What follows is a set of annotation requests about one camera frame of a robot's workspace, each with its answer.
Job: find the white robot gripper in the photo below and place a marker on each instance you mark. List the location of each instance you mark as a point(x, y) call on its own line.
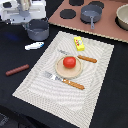
point(22, 11)

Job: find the brown toy sausage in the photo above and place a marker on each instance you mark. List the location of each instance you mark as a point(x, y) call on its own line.
point(17, 70)

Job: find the red toy tomato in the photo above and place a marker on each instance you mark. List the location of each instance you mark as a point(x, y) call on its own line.
point(69, 62)

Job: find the black stove burner disc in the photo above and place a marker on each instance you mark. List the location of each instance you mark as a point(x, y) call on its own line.
point(76, 2)
point(67, 14)
point(97, 3)

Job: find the yellow toy butter box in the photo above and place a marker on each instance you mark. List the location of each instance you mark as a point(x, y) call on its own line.
point(79, 43)

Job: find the round wooden plate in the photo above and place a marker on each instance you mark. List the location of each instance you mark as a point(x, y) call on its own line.
point(68, 73)

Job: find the brown toy stove board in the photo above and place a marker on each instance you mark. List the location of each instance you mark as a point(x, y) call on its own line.
point(105, 27)

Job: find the beige woven placemat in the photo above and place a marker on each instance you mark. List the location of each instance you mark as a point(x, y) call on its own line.
point(69, 103)

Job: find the beige bowl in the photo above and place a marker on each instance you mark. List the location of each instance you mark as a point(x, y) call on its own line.
point(122, 15)

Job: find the fork with wooden handle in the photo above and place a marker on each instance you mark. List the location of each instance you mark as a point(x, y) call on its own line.
point(54, 77)

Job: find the grey toy saucepan with handle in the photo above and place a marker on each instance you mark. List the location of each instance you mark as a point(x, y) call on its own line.
point(91, 14)

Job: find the knife with wooden handle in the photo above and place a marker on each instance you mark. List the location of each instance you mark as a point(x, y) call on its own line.
point(79, 56)

